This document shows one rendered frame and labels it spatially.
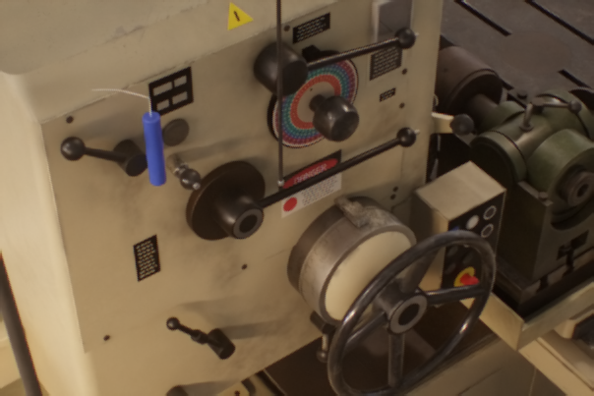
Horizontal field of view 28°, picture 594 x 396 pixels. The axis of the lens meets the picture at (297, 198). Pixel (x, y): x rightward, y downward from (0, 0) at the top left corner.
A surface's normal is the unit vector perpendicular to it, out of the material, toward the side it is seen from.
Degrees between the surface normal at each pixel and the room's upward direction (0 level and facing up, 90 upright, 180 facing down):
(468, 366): 90
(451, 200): 0
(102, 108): 90
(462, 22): 0
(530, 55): 0
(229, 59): 90
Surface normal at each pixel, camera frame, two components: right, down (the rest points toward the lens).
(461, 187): 0.00, -0.73
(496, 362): 0.58, 0.55
